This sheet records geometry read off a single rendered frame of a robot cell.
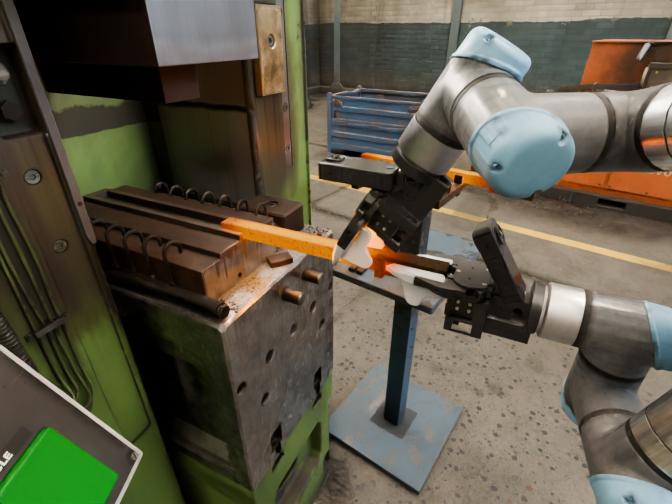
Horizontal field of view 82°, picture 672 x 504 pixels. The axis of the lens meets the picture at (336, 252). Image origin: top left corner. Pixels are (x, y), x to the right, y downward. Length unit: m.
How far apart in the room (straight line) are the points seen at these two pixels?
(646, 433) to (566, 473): 1.20
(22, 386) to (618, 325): 0.59
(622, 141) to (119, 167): 1.01
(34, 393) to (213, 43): 0.46
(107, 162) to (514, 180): 0.93
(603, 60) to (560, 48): 4.16
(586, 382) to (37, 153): 0.76
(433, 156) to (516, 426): 1.40
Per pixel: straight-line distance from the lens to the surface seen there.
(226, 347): 0.65
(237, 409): 0.75
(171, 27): 0.57
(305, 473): 1.34
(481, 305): 0.55
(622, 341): 0.57
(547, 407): 1.87
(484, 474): 1.59
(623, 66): 3.87
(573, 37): 7.98
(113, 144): 1.10
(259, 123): 0.94
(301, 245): 0.64
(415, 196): 0.52
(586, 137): 0.41
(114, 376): 0.81
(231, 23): 0.65
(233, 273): 0.70
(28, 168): 0.63
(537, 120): 0.37
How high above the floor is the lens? 1.31
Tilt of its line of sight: 30 degrees down
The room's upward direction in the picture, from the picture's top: straight up
